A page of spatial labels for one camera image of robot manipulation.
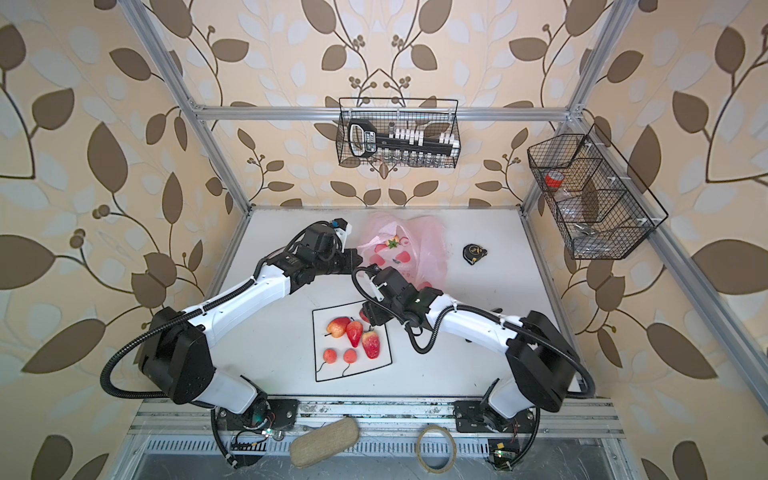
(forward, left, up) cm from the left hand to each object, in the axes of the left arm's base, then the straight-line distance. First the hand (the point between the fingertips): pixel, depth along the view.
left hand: (366, 256), depth 83 cm
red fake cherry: (-23, +9, -16) cm, 29 cm away
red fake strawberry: (-16, +3, -15) cm, 22 cm away
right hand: (-11, -3, -9) cm, 14 cm away
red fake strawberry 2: (-19, -2, -14) cm, 24 cm away
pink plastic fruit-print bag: (+9, -14, -7) cm, 18 cm away
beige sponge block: (-42, +7, -16) cm, 45 cm away
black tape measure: (+15, -35, -17) cm, 42 cm away
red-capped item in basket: (+22, -55, +11) cm, 60 cm away
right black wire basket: (+5, -60, +15) cm, 62 cm away
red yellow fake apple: (-15, +8, -14) cm, 22 cm away
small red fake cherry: (-22, +3, -16) cm, 27 cm away
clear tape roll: (-42, -23, -15) cm, 50 cm away
